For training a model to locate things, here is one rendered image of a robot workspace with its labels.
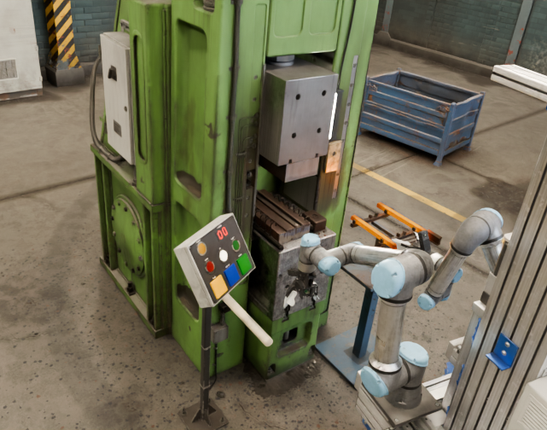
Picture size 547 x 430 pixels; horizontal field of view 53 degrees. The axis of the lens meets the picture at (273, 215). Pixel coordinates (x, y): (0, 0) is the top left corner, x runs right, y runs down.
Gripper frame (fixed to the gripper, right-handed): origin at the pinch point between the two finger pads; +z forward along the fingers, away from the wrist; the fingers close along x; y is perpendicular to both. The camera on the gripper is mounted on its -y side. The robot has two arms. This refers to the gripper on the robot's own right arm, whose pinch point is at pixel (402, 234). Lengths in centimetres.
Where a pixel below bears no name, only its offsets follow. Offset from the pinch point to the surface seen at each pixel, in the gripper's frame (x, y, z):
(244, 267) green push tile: -79, 5, 18
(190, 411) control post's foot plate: -97, 104, 34
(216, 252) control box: -93, -6, 20
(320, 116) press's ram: -30, -52, 37
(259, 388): -56, 105, 29
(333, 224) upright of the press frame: 4, 25, 53
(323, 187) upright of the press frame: -9, -3, 52
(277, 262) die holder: -51, 20, 31
